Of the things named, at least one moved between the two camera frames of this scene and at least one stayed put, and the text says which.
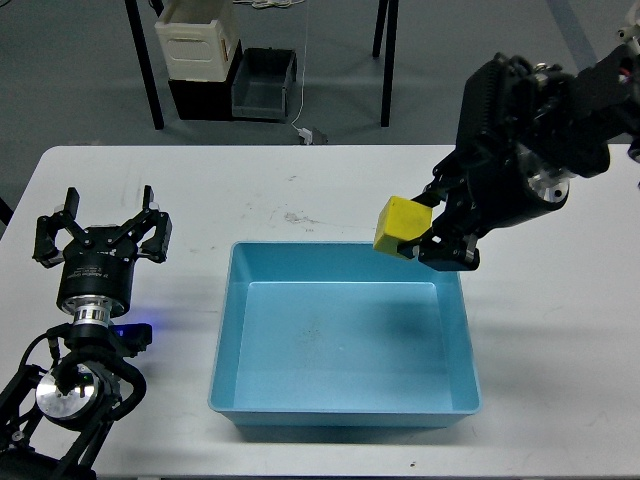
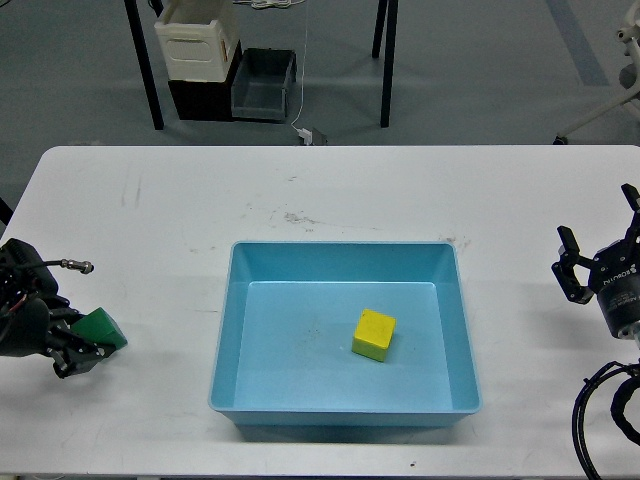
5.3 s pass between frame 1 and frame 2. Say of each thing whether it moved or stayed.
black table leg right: stayed
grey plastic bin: stayed
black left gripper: moved
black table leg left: stayed
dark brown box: stayed
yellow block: moved
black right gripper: moved
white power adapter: stayed
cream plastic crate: stayed
